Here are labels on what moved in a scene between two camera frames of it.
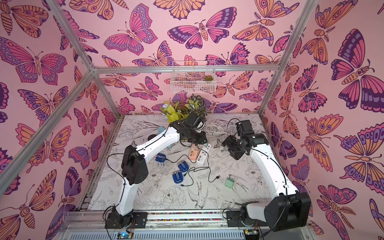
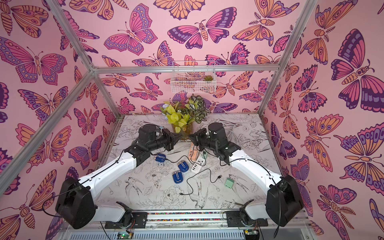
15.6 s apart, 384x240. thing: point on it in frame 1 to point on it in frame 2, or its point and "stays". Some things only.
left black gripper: x=202 y=141 to x=171 y=139
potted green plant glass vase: x=175 y=111 stays
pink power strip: x=194 y=154 stays
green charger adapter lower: x=229 y=183 stays
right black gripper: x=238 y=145 to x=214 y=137
